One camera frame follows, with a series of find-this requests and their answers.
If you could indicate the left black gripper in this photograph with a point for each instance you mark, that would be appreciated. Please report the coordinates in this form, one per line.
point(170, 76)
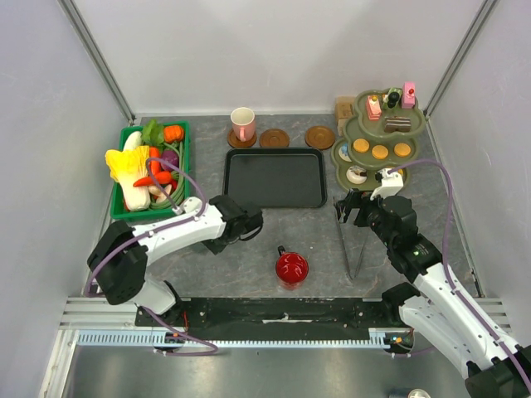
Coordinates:
point(215, 249)

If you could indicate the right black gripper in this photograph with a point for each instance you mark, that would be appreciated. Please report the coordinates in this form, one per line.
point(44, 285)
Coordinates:
point(355, 201)

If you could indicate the metal tongs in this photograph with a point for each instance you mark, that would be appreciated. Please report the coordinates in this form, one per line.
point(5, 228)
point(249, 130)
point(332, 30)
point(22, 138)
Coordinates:
point(351, 275)

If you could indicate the white chocolate donut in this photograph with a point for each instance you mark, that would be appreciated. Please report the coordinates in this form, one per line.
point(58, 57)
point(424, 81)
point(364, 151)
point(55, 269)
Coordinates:
point(356, 175)

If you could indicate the blue iced donut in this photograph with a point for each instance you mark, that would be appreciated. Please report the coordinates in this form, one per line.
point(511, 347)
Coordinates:
point(343, 153)

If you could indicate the orange biscuit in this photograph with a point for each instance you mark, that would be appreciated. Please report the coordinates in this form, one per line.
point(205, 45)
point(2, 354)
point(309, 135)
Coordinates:
point(361, 145)
point(380, 152)
point(402, 150)

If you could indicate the red mug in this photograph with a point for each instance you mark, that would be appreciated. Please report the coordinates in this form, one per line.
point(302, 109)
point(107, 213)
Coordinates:
point(291, 268)

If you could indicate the chocolate layer cake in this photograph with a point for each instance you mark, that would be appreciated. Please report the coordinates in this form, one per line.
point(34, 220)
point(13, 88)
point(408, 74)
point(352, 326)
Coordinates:
point(397, 124)

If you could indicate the pink striped cake slice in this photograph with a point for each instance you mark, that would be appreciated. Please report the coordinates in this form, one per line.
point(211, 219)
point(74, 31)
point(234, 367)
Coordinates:
point(373, 107)

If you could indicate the pink mug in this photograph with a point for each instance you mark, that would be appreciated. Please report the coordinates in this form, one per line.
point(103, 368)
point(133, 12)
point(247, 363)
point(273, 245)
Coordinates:
point(243, 122)

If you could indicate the green white cake slice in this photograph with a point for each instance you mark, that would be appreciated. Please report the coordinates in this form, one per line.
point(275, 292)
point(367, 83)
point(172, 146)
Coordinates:
point(391, 98)

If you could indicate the pink cake with cherry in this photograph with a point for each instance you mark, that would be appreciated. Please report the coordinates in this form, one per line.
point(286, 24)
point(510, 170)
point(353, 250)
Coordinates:
point(409, 95)

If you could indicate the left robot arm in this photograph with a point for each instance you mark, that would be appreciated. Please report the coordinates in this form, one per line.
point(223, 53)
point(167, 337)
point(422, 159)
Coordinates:
point(121, 257)

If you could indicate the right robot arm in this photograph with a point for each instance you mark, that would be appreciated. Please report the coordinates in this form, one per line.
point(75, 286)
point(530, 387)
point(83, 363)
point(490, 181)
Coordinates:
point(434, 303)

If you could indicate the black baking tray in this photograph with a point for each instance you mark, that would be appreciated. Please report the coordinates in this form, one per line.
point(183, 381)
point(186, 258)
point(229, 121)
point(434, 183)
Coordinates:
point(276, 177)

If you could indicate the right brown saucer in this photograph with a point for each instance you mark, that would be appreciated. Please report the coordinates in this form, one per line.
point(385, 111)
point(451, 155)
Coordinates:
point(319, 137)

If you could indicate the brown saucer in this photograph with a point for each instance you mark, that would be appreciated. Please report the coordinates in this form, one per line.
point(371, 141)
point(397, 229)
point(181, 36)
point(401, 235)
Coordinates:
point(235, 142)
point(274, 138)
point(319, 137)

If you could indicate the green toy beans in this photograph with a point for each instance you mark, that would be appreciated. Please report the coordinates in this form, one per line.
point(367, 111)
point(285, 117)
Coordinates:
point(179, 182)

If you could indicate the green three-tier stand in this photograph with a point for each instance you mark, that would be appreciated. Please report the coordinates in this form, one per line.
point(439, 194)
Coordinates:
point(359, 126)

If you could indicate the left brown saucer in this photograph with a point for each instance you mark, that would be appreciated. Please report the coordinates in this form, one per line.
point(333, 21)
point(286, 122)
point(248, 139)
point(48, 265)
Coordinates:
point(235, 142)

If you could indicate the lying orange toy carrot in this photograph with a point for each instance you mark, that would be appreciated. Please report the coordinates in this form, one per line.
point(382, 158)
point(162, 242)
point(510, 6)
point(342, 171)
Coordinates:
point(161, 178)

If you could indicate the middle brown saucer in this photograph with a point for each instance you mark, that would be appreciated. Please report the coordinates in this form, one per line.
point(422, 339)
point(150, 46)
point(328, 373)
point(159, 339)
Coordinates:
point(274, 138)

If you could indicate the beige toy mushroom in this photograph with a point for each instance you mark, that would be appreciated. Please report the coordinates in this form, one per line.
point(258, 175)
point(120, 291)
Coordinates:
point(157, 192)

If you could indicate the brown cardboard boxes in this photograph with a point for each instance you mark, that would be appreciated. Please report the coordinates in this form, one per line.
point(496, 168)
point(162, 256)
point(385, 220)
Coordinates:
point(344, 107)

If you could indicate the purple toy onion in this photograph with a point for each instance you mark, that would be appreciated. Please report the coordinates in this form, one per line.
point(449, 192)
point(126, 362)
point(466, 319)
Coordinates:
point(170, 157)

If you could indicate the upright orange toy carrot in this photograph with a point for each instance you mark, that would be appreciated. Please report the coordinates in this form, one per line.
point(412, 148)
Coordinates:
point(154, 166)

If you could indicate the orange toy pumpkin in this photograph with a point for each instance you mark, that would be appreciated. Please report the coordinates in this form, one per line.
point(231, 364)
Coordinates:
point(173, 133)

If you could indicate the green plastic crate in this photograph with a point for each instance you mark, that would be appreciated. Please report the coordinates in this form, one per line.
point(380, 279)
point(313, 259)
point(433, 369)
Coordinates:
point(118, 209)

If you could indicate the yellow toy cabbage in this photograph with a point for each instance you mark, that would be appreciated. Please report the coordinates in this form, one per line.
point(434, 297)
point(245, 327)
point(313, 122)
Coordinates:
point(128, 166)

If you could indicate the white toy radish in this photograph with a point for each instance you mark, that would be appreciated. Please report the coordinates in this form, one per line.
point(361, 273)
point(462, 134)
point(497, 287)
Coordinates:
point(133, 141)

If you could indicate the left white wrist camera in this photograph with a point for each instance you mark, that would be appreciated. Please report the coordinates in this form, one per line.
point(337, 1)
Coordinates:
point(190, 205)

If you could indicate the white cable duct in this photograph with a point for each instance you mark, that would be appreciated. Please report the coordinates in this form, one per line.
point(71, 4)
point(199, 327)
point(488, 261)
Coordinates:
point(158, 337)

